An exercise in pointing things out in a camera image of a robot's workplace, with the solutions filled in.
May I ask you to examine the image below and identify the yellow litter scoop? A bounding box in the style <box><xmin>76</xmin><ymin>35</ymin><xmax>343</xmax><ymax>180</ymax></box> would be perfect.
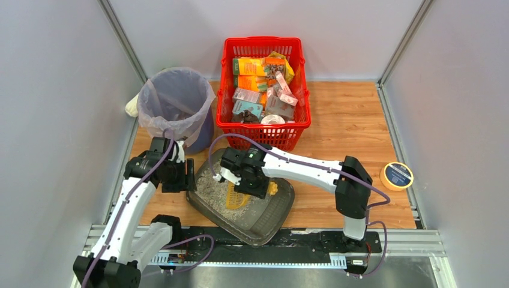
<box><xmin>225</xmin><ymin>181</ymin><xmax>279</xmax><ymax>209</ymax></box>

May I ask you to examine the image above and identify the grey litter box tray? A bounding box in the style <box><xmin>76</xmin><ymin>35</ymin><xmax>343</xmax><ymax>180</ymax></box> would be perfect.
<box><xmin>186</xmin><ymin>163</ymin><xmax>295</xmax><ymax>246</ymax></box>

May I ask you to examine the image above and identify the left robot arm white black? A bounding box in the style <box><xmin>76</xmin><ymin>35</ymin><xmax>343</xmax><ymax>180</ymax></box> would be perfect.
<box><xmin>73</xmin><ymin>137</ymin><xmax>196</xmax><ymax>287</ymax></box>

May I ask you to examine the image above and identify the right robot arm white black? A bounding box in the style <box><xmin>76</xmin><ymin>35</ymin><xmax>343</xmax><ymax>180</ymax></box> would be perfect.
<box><xmin>213</xmin><ymin>145</ymin><xmax>373</xmax><ymax>241</ymax></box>

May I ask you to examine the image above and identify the teal sponge box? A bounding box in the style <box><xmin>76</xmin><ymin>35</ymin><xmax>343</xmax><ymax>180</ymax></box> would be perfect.
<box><xmin>232</xmin><ymin>100</ymin><xmax>264</xmax><ymax>118</ymax></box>

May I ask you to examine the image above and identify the grey pink box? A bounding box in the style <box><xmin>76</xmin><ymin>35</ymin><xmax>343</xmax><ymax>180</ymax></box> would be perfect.
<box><xmin>232</xmin><ymin>87</ymin><xmax>262</xmax><ymax>104</ymax></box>

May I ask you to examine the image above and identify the orange box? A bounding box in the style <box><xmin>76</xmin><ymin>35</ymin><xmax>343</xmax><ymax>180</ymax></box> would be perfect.
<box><xmin>233</xmin><ymin>75</ymin><xmax>268</xmax><ymax>92</ymax></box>
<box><xmin>232</xmin><ymin>57</ymin><xmax>267</xmax><ymax>77</ymax></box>

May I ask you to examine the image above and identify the orange box top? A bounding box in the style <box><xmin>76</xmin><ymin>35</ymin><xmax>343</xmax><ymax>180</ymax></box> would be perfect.
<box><xmin>232</xmin><ymin>57</ymin><xmax>267</xmax><ymax>77</ymax></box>

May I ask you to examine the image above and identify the dark brown cloth in basket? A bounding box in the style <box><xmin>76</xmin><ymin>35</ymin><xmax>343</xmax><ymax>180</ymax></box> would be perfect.
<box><xmin>230</xmin><ymin>110</ymin><xmax>260</xmax><ymax>124</ymax></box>

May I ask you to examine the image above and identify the white tape roll in basket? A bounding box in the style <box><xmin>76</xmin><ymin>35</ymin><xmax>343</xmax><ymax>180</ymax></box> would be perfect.
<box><xmin>261</xmin><ymin>115</ymin><xmax>286</xmax><ymax>125</ymax></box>

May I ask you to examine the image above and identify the red plastic basket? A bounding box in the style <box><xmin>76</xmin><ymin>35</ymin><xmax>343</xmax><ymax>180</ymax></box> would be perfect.
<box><xmin>216</xmin><ymin>36</ymin><xmax>312</xmax><ymax>151</ymax></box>

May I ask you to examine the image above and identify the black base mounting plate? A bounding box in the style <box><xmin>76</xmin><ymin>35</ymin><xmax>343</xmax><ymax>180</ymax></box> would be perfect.
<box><xmin>150</xmin><ymin>227</ymin><xmax>384</xmax><ymax>274</ymax></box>

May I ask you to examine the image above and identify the purple trash bin with bag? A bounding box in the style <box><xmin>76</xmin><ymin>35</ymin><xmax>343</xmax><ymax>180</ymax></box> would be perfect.
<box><xmin>124</xmin><ymin>67</ymin><xmax>215</xmax><ymax>154</ymax></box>

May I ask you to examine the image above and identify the yellow snack bag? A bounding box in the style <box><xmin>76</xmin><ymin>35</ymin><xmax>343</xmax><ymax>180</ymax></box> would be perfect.
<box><xmin>268</xmin><ymin>51</ymin><xmax>295</xmax><ymax>84</ymax></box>

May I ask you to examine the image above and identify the yellow tape roll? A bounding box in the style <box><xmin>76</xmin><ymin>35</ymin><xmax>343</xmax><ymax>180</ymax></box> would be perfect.
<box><xmin>379</xmin><ymin>161</ymin><xmax>414</xmax><ymax>191</ymax></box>

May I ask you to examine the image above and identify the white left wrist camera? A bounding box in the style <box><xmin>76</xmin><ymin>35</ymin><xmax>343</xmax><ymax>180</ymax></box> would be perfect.
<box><xmin>173</xmin><ymin>140</ymin><xmax>185</xmax><ymax>163</ymax></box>

